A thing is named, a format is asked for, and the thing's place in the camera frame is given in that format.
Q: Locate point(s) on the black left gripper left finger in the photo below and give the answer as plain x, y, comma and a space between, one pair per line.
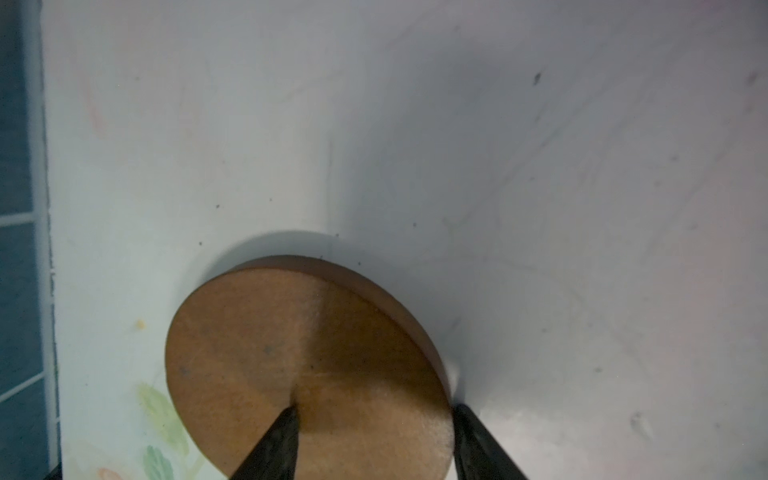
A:
274, 457

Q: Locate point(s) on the matte brown wooden coaster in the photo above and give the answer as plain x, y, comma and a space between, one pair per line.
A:
369, 387

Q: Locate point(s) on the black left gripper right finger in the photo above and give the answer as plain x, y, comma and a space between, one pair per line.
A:
477, 454

